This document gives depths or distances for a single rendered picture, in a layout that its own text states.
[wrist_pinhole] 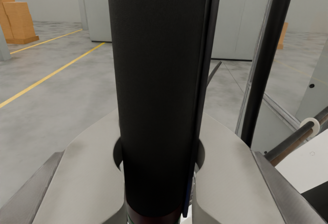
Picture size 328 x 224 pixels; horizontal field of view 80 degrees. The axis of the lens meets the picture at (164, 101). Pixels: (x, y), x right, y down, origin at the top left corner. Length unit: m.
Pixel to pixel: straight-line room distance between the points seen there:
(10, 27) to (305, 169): 8.34
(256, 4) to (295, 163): 5.42
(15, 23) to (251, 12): 7.11
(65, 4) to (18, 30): 5.95
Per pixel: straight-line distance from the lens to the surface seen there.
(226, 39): 5.76
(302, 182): 0.53
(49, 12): 14.37
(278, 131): 1.31
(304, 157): 0.55
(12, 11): 8.24
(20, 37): 8.34
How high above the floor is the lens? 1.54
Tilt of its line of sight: 28 degrees down
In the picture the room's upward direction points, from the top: 2 degrees clockwise
